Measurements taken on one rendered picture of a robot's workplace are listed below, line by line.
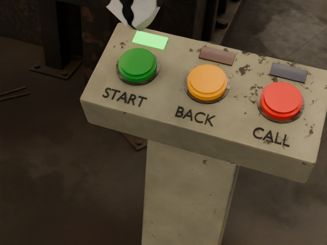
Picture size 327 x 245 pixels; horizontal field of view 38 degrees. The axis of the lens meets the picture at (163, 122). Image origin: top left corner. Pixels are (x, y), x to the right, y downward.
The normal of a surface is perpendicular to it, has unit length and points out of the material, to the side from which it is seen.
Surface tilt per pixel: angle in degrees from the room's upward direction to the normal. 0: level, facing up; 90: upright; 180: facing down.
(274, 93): 20
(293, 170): 110
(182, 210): 90
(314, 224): 0
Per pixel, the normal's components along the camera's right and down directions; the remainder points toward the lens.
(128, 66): -0.05, -0.50
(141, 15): -0.33, 0.83
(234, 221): 0.07, -0.75
